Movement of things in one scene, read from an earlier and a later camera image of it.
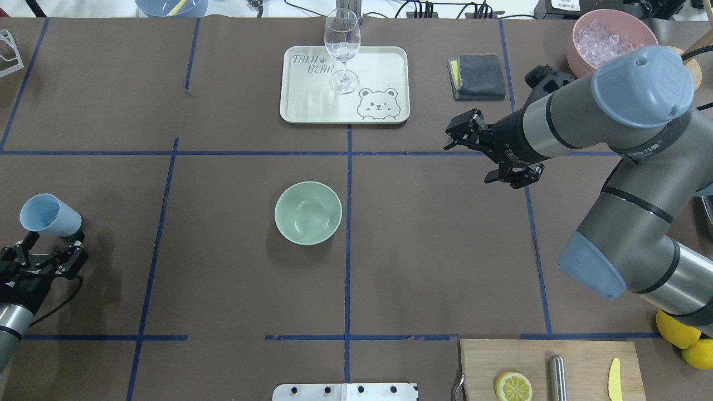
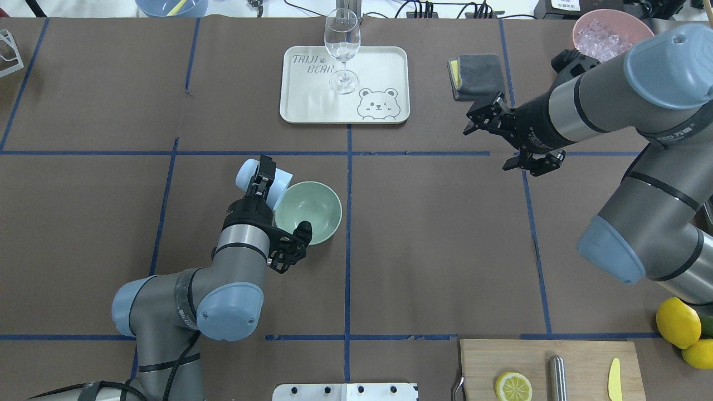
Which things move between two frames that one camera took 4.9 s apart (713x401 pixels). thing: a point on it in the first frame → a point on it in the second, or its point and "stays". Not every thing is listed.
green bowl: (308, 213) stays
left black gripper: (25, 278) → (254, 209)
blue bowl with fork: (173, 8) stays
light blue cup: (46, 213) → (247, 170)
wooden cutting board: (589, 364) stays
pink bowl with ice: (605, 34) stays
